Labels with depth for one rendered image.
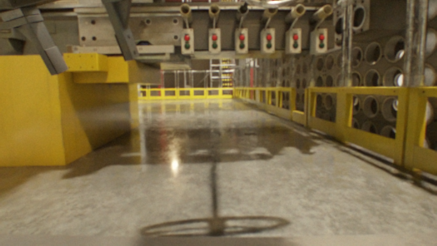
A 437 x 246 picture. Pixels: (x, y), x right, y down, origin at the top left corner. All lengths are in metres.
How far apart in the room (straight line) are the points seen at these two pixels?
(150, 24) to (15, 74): 0.79
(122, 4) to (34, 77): 1.15
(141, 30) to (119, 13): 1.28
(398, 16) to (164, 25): 1.99
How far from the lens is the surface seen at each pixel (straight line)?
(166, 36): 1.59
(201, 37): 1.53
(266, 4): 0.82
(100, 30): 1.73
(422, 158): 1.32
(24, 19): 0.43
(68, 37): 1.87
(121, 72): 1.38
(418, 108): 1.33
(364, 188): 1.07
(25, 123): 1.51
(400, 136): 1.40
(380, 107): 2.78
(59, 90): 1.40
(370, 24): 2.39
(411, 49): 1.39
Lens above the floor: 0.40
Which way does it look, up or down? 6 degrees down
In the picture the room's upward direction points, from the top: 1 degrees counter-clockwise
